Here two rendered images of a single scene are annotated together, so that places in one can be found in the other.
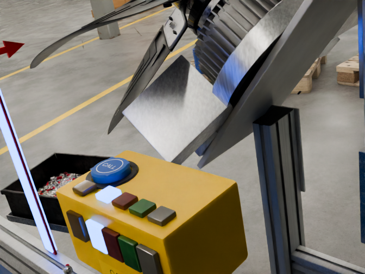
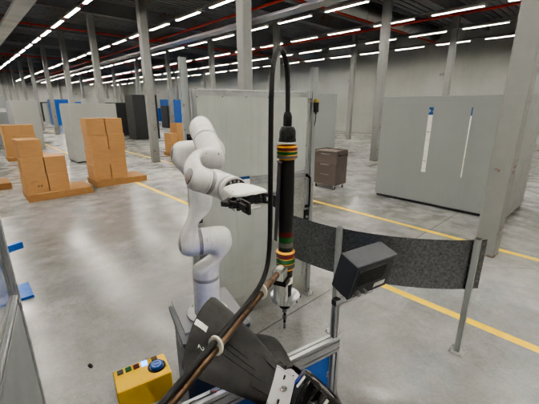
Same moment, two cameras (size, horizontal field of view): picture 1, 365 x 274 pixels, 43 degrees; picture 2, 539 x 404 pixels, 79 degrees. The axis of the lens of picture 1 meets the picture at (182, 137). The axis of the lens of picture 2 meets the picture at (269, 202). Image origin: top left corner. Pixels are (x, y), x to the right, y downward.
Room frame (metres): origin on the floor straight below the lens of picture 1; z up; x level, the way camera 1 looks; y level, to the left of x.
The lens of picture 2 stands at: (0.94, -0.71, 1.88)
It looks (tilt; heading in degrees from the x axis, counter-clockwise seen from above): 16 degrees down; 101
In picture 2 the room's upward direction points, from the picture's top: straight up
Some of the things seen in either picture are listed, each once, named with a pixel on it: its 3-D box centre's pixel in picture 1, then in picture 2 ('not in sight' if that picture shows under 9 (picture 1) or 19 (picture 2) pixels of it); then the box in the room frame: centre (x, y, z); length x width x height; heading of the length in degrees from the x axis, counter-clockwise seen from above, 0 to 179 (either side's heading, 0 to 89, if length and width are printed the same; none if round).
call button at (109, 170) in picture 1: (111, 172); (156, 365); (0.42, 0.08, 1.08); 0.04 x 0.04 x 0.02
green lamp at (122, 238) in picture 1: (131, 253); not in sight; (0.33, 0.06, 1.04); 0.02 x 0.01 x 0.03; 42
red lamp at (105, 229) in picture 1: (113, 244); not in sight; (0.35, 0.08, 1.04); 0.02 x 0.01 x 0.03; 42
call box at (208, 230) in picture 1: (151, 228); (143, 384); (0.39, 0.05, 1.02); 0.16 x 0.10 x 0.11; 42
